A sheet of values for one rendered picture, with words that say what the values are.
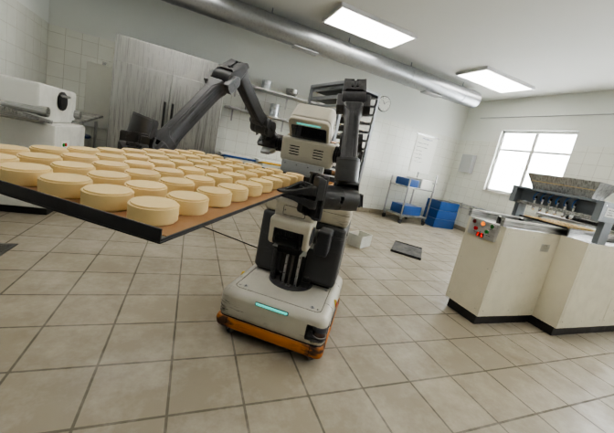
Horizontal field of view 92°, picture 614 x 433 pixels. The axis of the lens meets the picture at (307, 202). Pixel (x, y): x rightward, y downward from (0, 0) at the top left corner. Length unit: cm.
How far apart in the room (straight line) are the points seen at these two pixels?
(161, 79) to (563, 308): 506
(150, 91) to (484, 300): 452
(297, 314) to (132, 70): 398
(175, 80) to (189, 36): 124
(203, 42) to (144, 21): 86
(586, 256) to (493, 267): 77
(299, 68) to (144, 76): 268
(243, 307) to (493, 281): 196
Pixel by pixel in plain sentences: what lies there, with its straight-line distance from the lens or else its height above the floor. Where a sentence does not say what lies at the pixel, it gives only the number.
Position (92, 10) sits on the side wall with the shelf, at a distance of 599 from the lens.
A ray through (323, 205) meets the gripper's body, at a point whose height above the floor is 99.
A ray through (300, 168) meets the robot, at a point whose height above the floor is 100.
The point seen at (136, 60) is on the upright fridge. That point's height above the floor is 179.
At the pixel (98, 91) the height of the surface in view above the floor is 132.
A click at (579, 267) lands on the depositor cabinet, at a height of 64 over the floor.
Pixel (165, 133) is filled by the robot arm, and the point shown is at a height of 106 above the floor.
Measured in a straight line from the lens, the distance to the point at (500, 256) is 275.
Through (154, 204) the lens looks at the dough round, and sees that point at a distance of 35.
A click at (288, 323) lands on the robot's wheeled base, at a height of 20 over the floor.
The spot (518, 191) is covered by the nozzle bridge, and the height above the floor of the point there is 113.
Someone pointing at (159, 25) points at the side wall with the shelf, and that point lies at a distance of 585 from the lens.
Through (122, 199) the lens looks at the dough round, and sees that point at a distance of 38.
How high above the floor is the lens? 110
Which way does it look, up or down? 10 degrees down
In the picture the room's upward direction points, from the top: 12 degrees clockwise
